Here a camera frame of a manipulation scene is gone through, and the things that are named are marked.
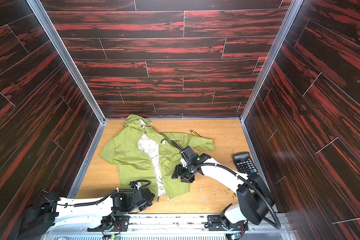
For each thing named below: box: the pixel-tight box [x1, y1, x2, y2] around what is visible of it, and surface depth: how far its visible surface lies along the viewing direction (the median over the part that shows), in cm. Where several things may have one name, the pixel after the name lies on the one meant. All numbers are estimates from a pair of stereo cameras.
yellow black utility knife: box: [189, 129, 202, 138], surface depth 113 cm
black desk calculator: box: [233, 152, 258, 175], surface depth 95 cm
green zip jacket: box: [99, 114, 216, 200], surface depth 100 cm
